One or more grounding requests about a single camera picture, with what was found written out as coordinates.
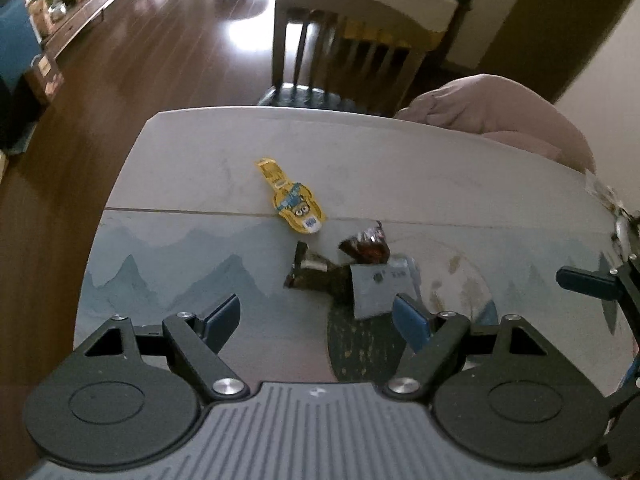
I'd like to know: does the long tv cabinet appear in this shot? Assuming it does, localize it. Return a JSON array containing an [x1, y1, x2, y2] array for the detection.
[[39, 0, 166, 57]]

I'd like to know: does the grey snack pouch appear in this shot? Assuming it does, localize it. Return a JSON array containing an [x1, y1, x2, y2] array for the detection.
[[350, 255, 421, 320]]

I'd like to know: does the dark brown candy wrapper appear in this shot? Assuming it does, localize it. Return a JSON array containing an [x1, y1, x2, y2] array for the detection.
[[338, 221, 390, 264]]

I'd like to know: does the dark wooden chair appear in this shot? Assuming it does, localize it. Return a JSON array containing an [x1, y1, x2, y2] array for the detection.
[[258, 0, 434, 117]]

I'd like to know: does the desk lamp base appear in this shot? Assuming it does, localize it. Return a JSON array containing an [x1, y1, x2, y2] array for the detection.
[[613, 214, 632, 262]]

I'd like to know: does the blue box on floor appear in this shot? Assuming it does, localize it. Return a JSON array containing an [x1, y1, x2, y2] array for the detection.
[[0, 0, 42, 92]]

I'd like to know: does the yellow minion snack packet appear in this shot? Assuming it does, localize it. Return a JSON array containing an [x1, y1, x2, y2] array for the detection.
[[255, 158, 326, 234]]

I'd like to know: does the black snack packet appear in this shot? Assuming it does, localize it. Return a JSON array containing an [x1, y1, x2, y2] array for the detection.
[[284, 242, 354, 304]]

